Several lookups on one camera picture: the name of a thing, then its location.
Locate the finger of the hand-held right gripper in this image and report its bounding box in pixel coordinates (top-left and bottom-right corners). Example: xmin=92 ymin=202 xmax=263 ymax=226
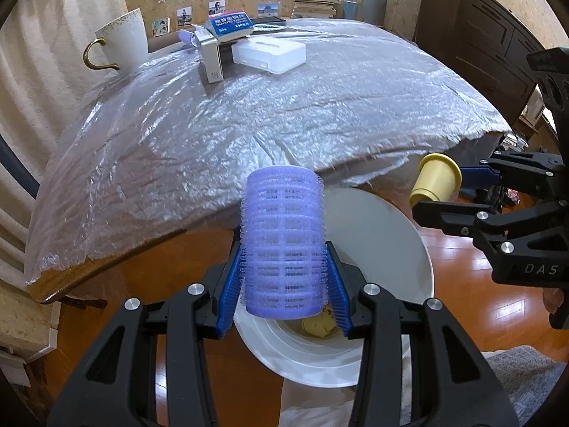
xmin=413 ymin=200 xmax=569 ymax=257
xmin=460 ymin=149 xmax=569 ymax=199

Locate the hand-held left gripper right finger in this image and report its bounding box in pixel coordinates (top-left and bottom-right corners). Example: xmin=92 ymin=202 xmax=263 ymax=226
xmin=324 ymin=241 xmax=521 ymax=427

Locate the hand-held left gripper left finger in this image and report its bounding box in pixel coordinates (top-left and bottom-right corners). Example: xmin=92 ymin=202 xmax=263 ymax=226
xmin=47 ymin=238 xmax=247 ymax=427

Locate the yellow plastic cup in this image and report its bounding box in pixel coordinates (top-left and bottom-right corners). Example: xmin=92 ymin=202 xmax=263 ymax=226
xmin=409 ymin=153 xmax=463 ymax=209

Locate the white bowl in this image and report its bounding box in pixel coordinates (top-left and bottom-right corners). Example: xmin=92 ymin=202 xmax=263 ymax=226
xmin=233 ymin=187 xmax=435 ymax=427

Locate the person's right hand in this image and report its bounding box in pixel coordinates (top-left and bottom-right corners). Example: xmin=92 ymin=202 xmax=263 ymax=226
xmin=543 ymin=287 xmax=563 ymax=317

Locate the yellow crumpled wrapper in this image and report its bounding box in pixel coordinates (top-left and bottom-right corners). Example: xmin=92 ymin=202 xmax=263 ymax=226
xmin=302 ymin=307 xmax=335 ymax=336

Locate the grey knitted cloth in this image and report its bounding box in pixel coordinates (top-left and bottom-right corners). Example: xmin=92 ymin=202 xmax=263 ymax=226
xmin=482 ymin=344 xmax=561 ymax=427

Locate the dark wooden cabinet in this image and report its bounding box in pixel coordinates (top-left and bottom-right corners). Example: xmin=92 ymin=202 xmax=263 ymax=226
xmin=413 ymin=0 xmax=547 ymax=121

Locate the clear plastic table cover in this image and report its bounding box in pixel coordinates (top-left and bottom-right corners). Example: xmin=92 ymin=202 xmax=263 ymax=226
xmin=24 ymin=18 xmax=514 ymax=290

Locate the silver cardboard box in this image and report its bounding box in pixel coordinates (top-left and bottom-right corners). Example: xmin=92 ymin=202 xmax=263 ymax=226
xmin=195 ymin=31 xmax=225 ymax=84

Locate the stack of books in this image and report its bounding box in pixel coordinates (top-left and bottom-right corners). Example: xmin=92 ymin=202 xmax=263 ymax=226
xmin=291 ymin=0 xmax=343 ymax=19

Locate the white plastic box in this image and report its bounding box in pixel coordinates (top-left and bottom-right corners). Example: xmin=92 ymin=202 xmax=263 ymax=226
xmin=231 ymin=36 xmax=307 ymax=75

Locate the dark blue pole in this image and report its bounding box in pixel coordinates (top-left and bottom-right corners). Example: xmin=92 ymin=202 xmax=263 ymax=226
xmin=0 ymin=136 xmax=41 ymax=196

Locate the blue cardboard box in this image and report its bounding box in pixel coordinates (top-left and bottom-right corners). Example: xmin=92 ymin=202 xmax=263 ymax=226
xmin=205 ymin=9 xmax=255 ymax=39

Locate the beige patterned curtain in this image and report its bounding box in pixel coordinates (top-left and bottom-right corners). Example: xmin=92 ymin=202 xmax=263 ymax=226
xmin=0 ymin=0 xmax=127 ymax=276

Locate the white cup gold handle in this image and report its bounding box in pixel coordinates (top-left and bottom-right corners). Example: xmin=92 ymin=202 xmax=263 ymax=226
xmin=84 ymin=8 xmax=149 ymax=73

